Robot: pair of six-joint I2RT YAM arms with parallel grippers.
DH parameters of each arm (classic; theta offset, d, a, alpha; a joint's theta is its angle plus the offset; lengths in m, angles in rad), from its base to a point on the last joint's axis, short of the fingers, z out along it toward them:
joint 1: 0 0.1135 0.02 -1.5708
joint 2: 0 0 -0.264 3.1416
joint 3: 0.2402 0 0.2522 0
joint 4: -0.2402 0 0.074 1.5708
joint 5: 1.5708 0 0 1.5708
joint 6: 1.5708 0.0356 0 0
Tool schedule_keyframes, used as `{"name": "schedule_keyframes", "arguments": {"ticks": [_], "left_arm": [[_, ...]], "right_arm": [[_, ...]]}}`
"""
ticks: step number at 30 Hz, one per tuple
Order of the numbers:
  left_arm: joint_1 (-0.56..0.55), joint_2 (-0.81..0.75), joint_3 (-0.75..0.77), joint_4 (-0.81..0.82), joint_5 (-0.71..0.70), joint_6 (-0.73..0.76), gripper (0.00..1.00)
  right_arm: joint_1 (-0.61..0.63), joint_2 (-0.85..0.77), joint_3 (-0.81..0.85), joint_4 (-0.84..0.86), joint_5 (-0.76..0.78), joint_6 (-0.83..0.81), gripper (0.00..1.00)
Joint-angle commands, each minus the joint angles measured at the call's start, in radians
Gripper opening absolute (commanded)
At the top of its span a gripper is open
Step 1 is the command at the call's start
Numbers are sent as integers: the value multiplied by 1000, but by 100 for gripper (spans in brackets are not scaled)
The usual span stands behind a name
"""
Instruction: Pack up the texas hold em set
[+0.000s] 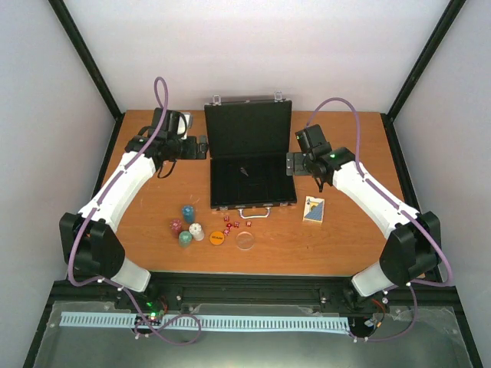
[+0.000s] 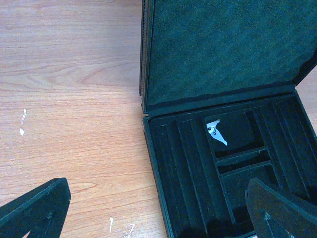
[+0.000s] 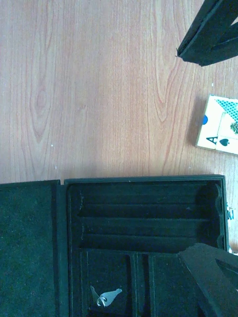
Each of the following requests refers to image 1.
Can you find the white poker chip stack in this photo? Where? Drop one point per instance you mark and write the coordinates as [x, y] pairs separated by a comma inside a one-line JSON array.
[[196, 230]]

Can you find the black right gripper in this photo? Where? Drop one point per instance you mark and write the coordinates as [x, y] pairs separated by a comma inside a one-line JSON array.
[[290, 163]]

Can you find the black poker set case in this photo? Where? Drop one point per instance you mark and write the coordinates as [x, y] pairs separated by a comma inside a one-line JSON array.
[[254, 134]]

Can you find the light blue slotted cable duct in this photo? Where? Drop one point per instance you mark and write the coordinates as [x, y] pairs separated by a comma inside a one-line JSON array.
[[209, 323]]

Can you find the black aluminium frame rail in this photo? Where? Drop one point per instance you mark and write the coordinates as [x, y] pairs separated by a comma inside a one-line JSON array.
[[179, 291]]

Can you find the blue poker chip stack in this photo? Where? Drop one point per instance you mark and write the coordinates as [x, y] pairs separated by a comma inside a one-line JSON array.
[[188, 213]]

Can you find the red poker chip stack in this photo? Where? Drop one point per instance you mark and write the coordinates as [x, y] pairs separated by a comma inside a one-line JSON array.
[[176, 227]]

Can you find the blue playing card deck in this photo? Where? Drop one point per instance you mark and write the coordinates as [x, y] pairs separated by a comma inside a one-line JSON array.
[[313, 209]]

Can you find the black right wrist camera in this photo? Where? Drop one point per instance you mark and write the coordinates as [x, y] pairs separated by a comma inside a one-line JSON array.
[[312, 140]]

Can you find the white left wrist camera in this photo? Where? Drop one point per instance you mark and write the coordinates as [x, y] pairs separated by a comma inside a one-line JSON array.
[[180, 123]]

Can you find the orange dealer button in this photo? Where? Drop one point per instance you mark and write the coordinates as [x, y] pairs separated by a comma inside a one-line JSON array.
[[217, 238]]

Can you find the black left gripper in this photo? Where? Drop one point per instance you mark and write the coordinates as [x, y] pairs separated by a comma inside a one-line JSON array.
[[193, 151]]

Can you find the clear round disc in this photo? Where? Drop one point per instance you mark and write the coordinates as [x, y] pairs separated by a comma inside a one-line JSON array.
[[245, 241]]

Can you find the green poker chip stack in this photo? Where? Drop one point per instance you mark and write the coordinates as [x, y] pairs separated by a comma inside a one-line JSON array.
[[185, 239]]

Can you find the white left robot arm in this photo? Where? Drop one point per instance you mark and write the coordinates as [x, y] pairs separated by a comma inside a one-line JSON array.
[[90, 245]]

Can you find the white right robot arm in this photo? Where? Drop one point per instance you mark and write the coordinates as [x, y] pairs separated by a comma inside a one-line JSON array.
[[412, 238]]

